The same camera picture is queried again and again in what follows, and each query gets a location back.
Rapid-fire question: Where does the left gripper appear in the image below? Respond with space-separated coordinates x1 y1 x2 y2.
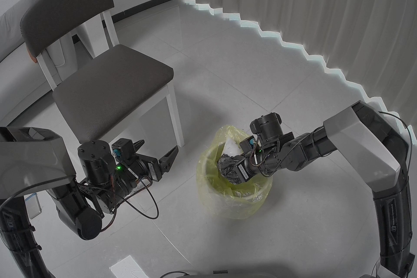
113 139 179 198

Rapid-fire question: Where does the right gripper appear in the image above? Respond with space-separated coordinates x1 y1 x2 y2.
235 153 276 185

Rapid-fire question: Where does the black plastic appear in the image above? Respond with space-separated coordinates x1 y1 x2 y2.
218 154 248 187

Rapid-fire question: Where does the white paper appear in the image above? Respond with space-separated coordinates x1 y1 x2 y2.
222 137 244 157

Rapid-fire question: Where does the yellow plastic bag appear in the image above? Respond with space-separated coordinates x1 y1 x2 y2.
196 125 273 219

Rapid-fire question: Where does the grey cushioned white chair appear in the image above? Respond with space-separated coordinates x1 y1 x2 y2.
20 0 185 147

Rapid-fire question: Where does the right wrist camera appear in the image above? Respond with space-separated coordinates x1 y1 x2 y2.
240 136 259 153

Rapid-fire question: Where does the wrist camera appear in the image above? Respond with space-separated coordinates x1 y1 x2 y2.
111 138 137 161
240 136 259 153

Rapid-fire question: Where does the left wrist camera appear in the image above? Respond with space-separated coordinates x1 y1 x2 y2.
111 138 137 161

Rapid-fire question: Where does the black cable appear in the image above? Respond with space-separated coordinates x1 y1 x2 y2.
378 110 417 147
122 177 160 220

